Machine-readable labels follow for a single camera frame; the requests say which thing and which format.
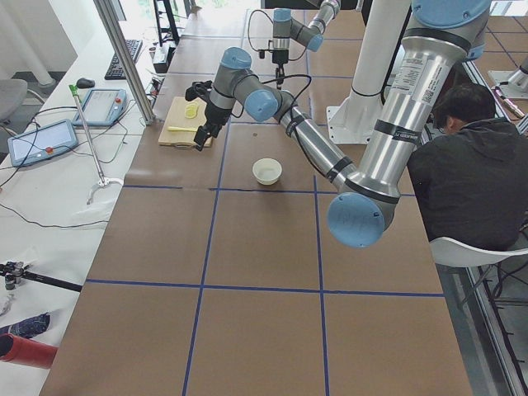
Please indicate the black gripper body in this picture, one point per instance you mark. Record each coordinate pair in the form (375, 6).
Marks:
(280, 57)
(214, 114)

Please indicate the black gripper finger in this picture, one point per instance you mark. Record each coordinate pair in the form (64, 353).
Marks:
(213, 129)
(201, 138)

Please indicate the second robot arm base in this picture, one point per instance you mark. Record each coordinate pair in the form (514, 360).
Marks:
(512, 84)

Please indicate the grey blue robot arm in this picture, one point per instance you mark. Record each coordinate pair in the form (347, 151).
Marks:
(299, 29)
(408, 50)

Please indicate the black box on table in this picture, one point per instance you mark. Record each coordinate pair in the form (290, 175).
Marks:
(162, 57)

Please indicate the bamboo cutting board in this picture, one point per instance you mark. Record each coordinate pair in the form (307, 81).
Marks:
(176, 117)

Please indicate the yellow plastic knife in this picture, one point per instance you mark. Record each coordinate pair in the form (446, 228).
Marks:
(181, 129)

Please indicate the white round bowl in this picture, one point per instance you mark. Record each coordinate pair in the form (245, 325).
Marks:
(267, 171)

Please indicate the far blue teach pendant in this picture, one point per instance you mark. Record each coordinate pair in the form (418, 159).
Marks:
(102, 107)

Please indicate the blue teach pendant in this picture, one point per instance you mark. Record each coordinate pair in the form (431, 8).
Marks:
(42, 144)
(102, 107)

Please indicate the grabber reach stick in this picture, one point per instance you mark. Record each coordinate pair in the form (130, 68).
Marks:
(103, 180)

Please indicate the black computer mouse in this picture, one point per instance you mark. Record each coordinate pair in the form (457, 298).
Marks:
(85, 83)

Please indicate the near blue teach pendant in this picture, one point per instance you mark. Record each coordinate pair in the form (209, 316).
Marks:
(42, 144)

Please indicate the grey office chair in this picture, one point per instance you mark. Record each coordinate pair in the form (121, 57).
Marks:
(13, 93)

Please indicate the person in black jacket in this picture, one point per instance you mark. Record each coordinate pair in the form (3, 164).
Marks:
(471, 182)

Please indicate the black tripod rod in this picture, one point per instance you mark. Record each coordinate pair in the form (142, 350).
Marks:
(15, 272)

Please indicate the white chair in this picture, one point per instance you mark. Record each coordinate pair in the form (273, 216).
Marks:
(450, 252)

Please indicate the dark blue cloth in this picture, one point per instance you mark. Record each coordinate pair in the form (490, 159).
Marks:
(29, 327)

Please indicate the red cylinder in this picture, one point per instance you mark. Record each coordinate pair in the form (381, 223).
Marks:
(23, 351)

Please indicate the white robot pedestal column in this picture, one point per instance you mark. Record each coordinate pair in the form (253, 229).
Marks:
(353, 121)

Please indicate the aluminium frame post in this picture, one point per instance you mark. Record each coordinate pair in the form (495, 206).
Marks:
(110, 21)

